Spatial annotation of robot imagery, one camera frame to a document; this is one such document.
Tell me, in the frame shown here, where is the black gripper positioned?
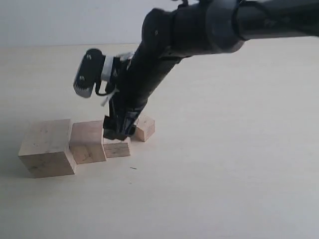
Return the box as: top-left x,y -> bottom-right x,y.
103,8 -> 182,141

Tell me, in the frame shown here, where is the third largest wooden cube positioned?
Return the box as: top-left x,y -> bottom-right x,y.
103,137 -> 131,158

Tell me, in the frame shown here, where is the smallest wooden cube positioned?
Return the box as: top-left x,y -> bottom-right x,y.
135,114 -> 155,142

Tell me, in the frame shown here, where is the second largest wooden cube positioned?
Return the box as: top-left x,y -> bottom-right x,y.
69,120 -> 107,164

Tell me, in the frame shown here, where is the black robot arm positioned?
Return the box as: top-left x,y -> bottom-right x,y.
103,0 -> 319,140

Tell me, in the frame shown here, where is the black camera cable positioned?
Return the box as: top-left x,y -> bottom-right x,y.
94,79 -> 118,96

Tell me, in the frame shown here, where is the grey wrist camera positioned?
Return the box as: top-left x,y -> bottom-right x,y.
73,48 -> 134,98

